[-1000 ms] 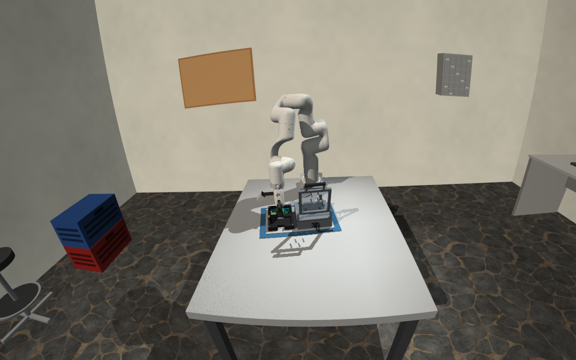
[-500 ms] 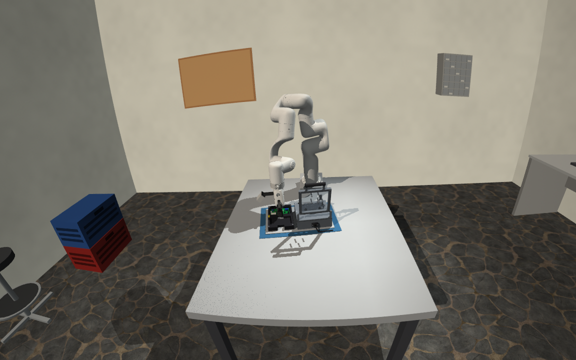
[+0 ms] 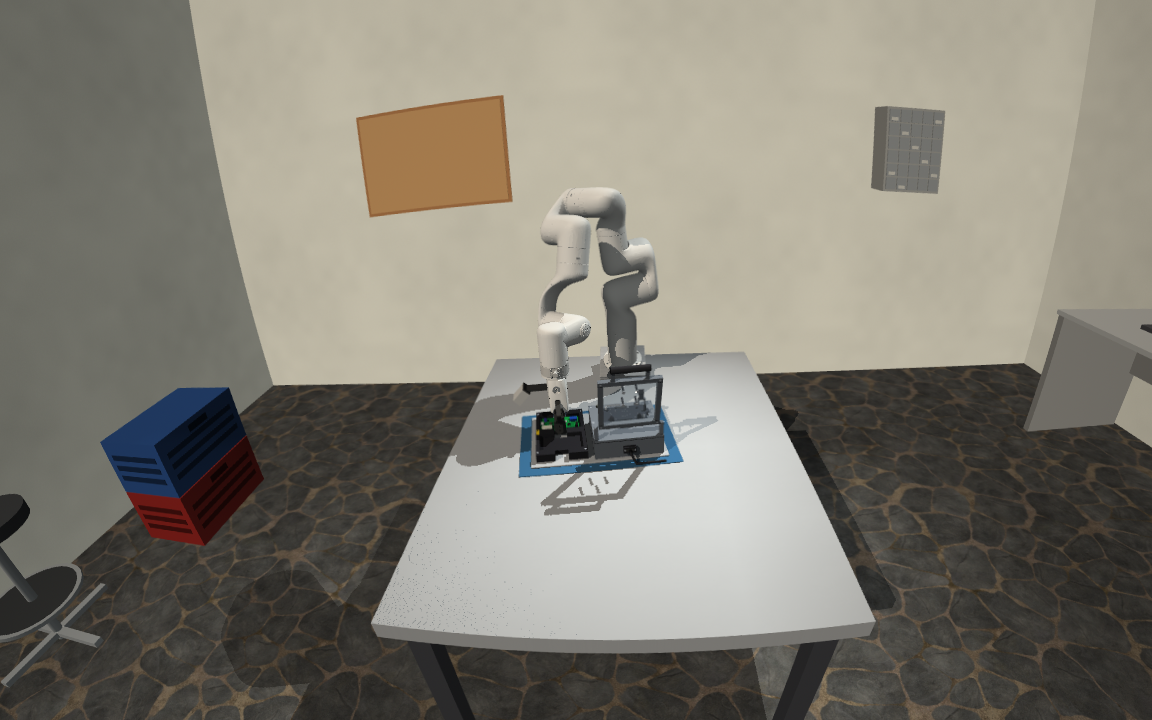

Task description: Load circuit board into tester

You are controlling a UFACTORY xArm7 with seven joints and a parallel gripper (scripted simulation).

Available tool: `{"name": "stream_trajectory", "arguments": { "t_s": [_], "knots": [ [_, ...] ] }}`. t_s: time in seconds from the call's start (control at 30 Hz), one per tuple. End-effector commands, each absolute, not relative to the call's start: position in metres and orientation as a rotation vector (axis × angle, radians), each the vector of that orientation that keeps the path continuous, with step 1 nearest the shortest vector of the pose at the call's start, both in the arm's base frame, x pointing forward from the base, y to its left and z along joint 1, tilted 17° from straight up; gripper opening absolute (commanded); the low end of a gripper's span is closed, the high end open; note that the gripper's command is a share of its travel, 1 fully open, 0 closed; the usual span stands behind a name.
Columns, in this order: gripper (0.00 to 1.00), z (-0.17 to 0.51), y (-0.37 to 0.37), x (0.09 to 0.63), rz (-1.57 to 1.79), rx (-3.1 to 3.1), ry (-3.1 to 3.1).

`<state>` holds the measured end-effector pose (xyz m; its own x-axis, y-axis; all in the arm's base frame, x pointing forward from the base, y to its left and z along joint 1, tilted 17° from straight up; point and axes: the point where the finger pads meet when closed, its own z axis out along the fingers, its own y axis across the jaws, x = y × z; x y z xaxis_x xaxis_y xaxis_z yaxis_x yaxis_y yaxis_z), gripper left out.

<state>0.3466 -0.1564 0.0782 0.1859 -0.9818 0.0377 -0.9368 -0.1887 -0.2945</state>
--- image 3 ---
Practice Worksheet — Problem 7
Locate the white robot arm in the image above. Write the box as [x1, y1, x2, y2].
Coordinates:
[537, 187, 659, 378]

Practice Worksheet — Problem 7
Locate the green circuit board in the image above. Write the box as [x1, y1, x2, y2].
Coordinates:
[540, 416, 579, 429]

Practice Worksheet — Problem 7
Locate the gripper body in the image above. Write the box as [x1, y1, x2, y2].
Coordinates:
[541, 372, 570, 414]

